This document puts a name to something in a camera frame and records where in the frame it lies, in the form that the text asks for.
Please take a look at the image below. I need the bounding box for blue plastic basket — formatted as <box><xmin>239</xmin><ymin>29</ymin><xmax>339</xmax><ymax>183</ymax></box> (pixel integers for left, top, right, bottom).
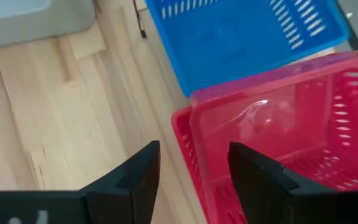
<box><xmin>144</xmin><ymin>0</ymin><xmax>351</xmax><ymax>98</ymax></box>

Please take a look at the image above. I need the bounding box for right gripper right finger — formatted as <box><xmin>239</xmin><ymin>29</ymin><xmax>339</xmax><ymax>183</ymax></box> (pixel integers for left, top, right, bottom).
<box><xmin>227</xmin><ymin>141</ymin><xmax>358</xmax><ymax>224</ymax></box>

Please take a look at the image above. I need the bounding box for black aluminium rig frame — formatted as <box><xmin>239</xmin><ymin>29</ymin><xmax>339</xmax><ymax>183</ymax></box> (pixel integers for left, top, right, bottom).
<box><xmin>334</xmin><ymin>0</ymin><xmax>358</xmax><ymax>51</ymax></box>

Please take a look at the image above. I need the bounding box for white plastic bin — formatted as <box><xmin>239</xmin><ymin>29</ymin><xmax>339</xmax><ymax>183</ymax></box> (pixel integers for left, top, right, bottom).
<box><xmin>0</xmin><ymin>0</ymin><xmax>96</xmax><ymax>50</ymax></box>

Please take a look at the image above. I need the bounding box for black wire shelf bracket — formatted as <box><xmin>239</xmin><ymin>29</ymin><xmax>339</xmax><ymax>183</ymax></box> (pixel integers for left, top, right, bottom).
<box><xmin>131</xmin><ymin>0</ymin><xmax>148</xmax><ymax>39</ymax></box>

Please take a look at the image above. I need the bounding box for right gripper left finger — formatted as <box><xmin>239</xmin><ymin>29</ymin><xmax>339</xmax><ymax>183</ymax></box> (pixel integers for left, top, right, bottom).
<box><xmin>0</xmin><ymin>140</ymin><xmax>162</xmax><ymax>224</ymax></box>

